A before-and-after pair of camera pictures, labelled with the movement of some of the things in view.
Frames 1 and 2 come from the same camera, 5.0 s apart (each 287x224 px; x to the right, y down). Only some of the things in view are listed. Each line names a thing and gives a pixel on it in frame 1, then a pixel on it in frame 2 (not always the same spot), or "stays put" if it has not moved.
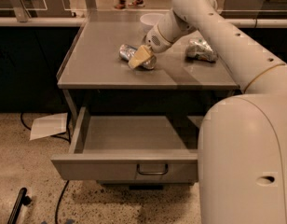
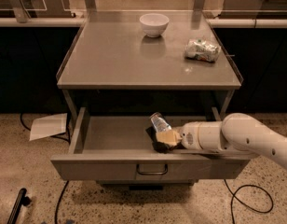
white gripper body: x=157 y=42 → x=187 y=136
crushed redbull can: x=128 y=51 → x=159 y=122
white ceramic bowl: x=149 y=21 stays put
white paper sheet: x=48 y=125 stays put
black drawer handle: x=153 y=173 stays put
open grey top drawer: x=130 y=149 stays put
